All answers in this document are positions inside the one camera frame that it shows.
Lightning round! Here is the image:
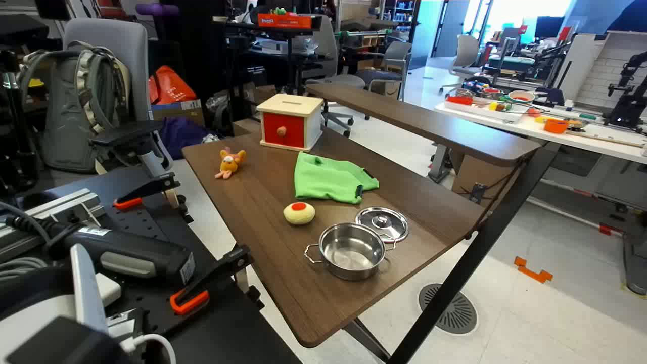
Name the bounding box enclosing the orange bag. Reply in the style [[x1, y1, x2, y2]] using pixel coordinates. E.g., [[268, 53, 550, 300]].
[[148, 65, 196, 105]]

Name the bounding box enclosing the wooden box red drawer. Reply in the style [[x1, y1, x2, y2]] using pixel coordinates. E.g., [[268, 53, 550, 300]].
[[258, 92, 323, 151]]

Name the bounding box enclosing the grey office chair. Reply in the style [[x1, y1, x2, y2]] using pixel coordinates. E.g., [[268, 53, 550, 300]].
[[66, 19, 173, 177]]

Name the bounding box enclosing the lower black orange clamp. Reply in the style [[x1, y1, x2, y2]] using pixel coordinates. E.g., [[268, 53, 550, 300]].
[[169, 246, 254, 318]]

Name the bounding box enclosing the black grey handheld device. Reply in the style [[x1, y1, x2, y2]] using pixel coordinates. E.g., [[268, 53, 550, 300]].
[[66, 227, 196, 286]]

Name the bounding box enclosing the stainless steel pot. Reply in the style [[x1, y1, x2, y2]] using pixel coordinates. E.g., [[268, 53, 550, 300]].
[[304, 223, 390, 282]]

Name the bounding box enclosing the round floor drain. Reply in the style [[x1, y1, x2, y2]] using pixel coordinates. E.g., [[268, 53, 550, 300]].
[[419, 283, 477, 333]]

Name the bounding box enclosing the orange plush toy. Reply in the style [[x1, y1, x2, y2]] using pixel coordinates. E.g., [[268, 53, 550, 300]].
[[214, 148, 248, 179]]

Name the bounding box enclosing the green cloth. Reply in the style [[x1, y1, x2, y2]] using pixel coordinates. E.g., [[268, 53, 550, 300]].
[[293, 151, 380, 205]]

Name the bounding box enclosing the white cluttered side table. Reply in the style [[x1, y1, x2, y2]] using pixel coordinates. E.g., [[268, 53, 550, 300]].
[[437, 102, 647, 163]]

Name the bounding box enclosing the grey backpack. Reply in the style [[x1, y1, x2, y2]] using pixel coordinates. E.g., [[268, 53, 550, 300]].
[[19, 47, 119, 173]]

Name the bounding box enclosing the black table leg frame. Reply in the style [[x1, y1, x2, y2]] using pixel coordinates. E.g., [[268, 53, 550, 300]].
[[345, 144, 558, 364]]

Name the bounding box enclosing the upper black orange clamp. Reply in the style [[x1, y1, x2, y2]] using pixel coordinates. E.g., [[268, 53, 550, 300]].
[[113, 173, 179, 212]]

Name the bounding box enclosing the black orange clamp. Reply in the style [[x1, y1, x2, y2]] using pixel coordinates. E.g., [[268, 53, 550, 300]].
[[113, 173, 179, 212], [169, 246, 254, 318]]

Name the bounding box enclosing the orange floor tape marker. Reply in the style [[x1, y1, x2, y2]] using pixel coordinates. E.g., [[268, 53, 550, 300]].
[[515, 257, 555, 283]]

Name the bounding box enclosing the steel pot lid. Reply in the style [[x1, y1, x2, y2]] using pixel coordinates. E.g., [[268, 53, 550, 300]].
[[356, 207, 410, 244]]

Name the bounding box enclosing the yellow red plush ball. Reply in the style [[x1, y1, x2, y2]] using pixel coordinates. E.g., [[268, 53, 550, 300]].
[[283, 203, 316, 227]]

